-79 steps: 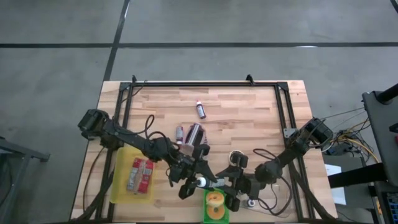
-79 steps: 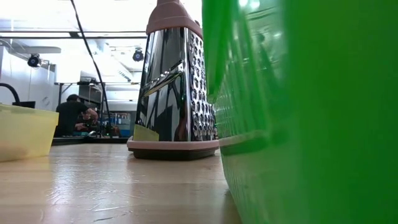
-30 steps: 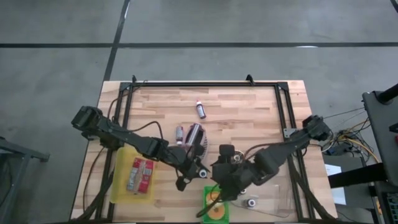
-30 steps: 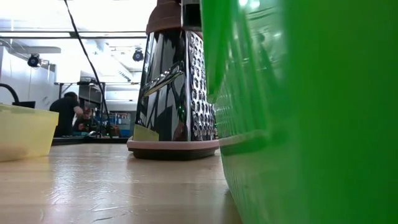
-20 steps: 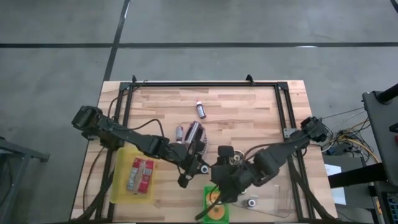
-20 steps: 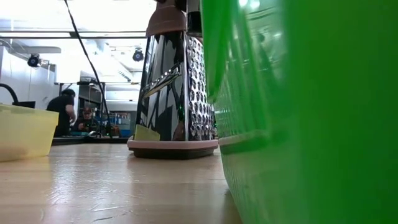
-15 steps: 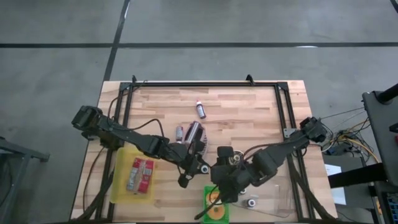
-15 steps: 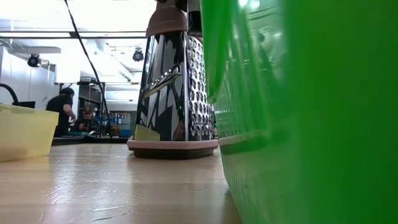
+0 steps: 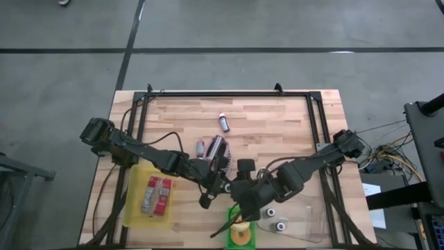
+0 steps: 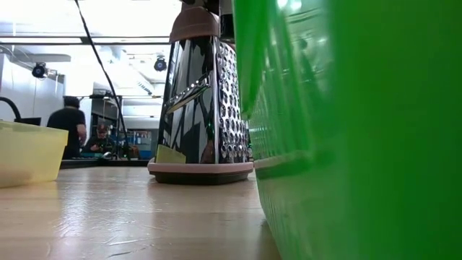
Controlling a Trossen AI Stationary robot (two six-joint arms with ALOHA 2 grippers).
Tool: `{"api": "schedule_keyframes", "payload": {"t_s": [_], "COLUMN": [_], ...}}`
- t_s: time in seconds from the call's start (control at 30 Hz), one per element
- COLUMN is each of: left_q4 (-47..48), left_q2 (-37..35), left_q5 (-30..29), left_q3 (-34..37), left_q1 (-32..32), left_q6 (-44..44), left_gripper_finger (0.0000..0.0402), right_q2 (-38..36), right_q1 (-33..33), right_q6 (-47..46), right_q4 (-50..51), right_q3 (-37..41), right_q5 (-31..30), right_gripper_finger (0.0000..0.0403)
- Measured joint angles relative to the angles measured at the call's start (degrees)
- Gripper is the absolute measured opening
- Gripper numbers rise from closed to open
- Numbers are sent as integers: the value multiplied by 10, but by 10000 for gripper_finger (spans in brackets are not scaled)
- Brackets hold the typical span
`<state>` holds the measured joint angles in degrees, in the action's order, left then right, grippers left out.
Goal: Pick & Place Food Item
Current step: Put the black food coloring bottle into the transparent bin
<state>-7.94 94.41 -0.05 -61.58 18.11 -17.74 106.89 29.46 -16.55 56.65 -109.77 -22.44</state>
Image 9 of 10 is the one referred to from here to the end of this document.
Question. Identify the yellow plastic bin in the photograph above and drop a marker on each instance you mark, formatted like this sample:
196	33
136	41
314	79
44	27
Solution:
135	208

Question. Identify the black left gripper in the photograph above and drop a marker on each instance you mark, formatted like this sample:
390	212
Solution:
212	184

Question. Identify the red snack packet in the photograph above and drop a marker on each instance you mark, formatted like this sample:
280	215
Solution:
157	194

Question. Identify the person's foot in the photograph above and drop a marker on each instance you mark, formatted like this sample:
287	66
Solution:
64	2

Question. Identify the black aluminium table frame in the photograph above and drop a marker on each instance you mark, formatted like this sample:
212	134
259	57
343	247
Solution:
225	93

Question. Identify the clear plastic container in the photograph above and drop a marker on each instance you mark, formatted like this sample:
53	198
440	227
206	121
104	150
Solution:
305	225

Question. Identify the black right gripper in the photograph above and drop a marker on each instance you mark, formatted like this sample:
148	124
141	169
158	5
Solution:
251	194

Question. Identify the green plastic basket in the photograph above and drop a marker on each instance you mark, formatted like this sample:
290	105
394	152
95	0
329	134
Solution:
253	239

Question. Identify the dark grey cart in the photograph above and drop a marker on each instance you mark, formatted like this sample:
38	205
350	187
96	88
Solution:
426	146

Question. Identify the black crossbar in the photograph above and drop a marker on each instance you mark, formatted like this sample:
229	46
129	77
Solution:
399	196

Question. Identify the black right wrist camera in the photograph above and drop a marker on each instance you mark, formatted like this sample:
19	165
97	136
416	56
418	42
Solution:
246	165

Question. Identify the dark red small bottle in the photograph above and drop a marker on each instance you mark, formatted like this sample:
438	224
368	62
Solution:
224	124

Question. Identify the black frame clamp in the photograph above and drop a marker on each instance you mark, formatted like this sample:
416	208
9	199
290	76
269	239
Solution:
149	87
278	87

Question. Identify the blue crate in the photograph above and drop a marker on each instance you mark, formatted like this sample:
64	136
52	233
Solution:
438	229

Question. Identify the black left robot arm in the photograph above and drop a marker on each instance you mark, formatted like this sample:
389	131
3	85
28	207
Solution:
152	154

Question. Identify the white paper sheet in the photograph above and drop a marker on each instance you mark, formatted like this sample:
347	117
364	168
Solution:
376	215

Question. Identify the grey metal stand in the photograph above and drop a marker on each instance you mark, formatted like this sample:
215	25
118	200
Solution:
21	168

